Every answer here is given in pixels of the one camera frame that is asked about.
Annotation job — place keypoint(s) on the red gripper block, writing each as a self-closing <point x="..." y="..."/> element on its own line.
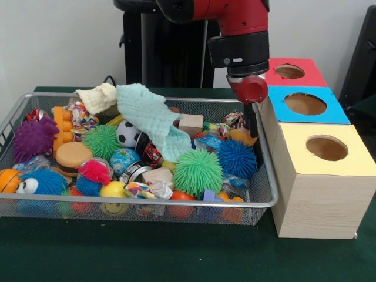
<point x="252" y="89"/>

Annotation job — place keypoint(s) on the orange-brown teddy bear plush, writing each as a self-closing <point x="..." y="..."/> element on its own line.
<point x="241" y="135"/>

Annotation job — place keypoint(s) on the mint knitted cloth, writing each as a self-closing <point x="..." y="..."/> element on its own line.
<point x="147" y="114"/>

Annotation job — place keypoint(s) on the cream knitted cloth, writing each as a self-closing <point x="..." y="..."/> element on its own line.
<point x="98" y="98"/>

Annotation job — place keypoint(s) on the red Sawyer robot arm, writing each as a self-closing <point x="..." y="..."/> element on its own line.
<point x="235" y="29"/>

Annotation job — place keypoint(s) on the wooden three-hole box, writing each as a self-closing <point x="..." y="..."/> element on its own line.
<point x="323" y="199"/>

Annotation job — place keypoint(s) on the clear mesh toy bin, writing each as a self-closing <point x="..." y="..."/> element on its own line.
<point x="17" y="208"/>

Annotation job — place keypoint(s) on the blue spiky rubber ball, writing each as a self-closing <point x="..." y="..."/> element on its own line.
<point x="238" y="158"/>

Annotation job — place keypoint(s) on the plain wooden cube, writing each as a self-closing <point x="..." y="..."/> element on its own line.
<point x="191" y="123"/>

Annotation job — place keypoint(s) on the green spiky rubber ball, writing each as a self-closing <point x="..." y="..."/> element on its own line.
<point x="198" y="173"/>

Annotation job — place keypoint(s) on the dark green tablecloth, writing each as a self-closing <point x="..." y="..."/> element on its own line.
<point x="147" y="252"/>
<point x="367" y="105"/>

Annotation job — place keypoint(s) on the black and white soccer ball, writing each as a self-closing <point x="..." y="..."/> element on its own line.
<point x="127" y="134"/>

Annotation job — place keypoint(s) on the black upright panel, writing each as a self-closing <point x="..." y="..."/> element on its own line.
<point x="364" y="58"/>

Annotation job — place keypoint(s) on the small green spiky ball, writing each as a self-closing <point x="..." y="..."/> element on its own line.
<point x="102" y="141"/>

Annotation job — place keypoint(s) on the pink spiky rubber ball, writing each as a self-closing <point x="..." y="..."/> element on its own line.
<point x="95" y="173"/>

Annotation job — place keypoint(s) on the orange toy burger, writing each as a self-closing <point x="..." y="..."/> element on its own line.
<point x="73" y="155"/>

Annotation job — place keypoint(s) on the purple spiky rubber ball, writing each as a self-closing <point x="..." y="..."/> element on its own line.
<point x="35" y="141"/>

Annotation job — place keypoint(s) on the orange basketball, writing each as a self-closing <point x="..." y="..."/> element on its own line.
<point x="8" y="180"/>

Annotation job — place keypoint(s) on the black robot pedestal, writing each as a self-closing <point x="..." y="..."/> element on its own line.
<point x="164" y="53"/>

